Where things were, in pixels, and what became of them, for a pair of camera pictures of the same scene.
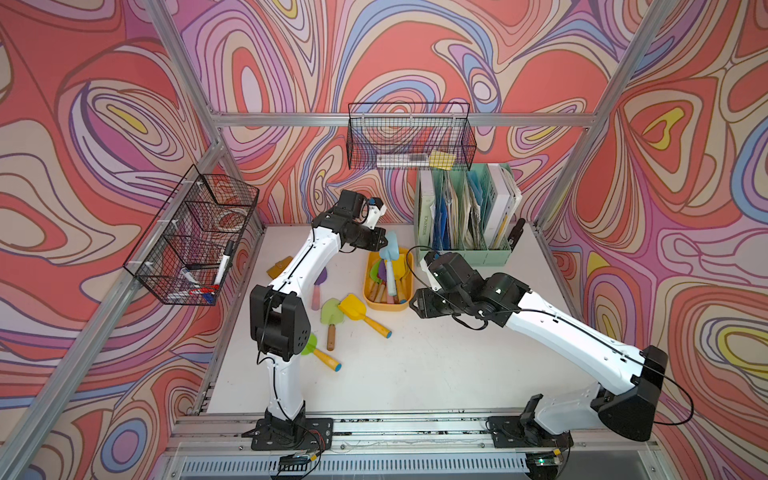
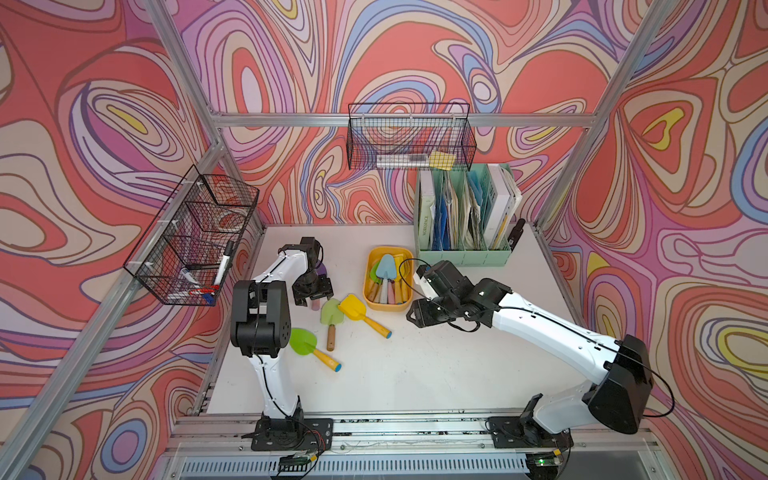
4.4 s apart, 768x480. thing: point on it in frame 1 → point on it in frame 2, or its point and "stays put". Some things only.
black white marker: x=226 y=258 stays put
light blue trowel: x=390 y=253 → x=386 y=270
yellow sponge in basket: x=442 y=160 stays put
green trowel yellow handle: x=311 y=349 stays put
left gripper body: x=363 y=238 → x=312 y=287
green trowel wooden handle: x=375 y=279 stays put
